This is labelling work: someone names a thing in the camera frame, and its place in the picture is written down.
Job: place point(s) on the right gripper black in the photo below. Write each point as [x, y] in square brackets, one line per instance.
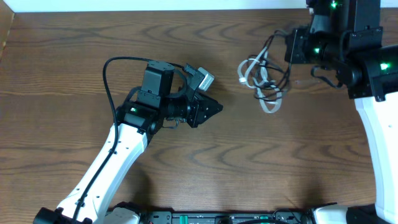
[296, 43]

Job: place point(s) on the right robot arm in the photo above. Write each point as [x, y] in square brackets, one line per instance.
[346, 37]

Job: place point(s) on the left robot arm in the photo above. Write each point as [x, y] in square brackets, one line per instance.
[169, 92]

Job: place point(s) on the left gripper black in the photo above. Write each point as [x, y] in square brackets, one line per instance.
[201, 104]

